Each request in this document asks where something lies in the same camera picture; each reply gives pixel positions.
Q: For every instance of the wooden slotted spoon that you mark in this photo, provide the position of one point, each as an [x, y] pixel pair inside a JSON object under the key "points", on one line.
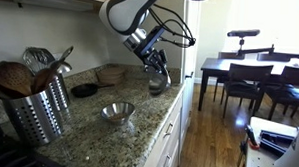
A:
{"points": [[13, 77]]}

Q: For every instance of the under-cabinet light fixture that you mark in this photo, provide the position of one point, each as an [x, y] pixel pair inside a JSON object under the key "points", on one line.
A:
{"points": [[52, 0]]}

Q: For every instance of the robot cart table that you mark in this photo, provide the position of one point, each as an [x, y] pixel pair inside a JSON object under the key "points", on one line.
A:
{"points": [[263, 164]]}

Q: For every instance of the kitchen base cabinet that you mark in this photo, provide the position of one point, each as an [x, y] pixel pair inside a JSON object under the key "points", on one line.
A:
{"points": [[169, 144]]}

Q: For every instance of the stainless gas stove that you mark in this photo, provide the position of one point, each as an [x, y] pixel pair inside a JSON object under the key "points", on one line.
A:
{"points": [[0, 151]]}

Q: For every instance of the brown food pieces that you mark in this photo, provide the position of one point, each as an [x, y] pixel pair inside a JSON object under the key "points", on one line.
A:
{"points": [[117, 116]]}

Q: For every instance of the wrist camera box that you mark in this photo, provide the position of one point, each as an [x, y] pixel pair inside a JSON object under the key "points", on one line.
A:
{"points": [[154, 37]]}

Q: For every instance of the metal spoon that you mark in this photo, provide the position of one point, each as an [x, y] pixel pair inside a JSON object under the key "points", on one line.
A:
{"points": [[67, 53]]}

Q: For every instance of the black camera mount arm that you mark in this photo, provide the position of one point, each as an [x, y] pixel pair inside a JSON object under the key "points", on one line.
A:
{"points": [[254, 50]]}

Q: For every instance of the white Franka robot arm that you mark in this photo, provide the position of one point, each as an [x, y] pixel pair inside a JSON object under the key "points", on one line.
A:
{"points": [[125, 12]]}

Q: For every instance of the dark wooden dining table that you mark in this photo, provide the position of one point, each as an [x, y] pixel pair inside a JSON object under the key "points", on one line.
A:
{"points": [[217, 64]]}

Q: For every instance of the empty silver bowl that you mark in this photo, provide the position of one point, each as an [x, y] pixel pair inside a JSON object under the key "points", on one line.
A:
{"points": [[118, 109]]}

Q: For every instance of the small perforated steel utensil holder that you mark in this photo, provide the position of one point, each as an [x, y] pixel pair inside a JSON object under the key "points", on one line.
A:
{"points": [[59, 93]]}

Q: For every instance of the black cast iron skillet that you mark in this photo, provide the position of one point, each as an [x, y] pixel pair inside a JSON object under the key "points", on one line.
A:
{"points": [[84, 90]]}

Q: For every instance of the steel ladle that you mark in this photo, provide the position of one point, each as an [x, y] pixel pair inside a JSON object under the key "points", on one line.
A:
{"points": [[65, 68]]}

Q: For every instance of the black stereo camera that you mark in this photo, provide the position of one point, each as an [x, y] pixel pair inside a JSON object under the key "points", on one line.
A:
{"points": [[243, 33]]}

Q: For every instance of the dark dining chair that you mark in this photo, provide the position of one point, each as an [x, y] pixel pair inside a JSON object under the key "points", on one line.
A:
{"points": [[227, 55], [246, 80], [289, 91], [273, 57]]}

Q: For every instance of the white tall cabinet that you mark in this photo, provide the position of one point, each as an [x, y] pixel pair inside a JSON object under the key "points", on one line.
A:
{"points": [[187, 95]]}

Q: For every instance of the large perforated steel utensil holder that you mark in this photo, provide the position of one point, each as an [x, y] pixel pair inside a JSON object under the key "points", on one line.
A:
{"points": [[33, 119]]}

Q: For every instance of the black red clamp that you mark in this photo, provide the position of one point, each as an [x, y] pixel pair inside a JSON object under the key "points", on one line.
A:
{"points": [[251, 137]]}

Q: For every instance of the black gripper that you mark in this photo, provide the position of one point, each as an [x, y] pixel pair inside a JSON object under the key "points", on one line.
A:
{"points": [[152, 55]]}

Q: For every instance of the black tool case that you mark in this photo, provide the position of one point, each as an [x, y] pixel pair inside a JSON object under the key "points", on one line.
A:
{"points": [[274, 141]]}

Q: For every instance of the silver bowl holding food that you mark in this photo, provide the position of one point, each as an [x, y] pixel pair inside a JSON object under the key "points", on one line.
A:
{"points": [[159, 82]]}

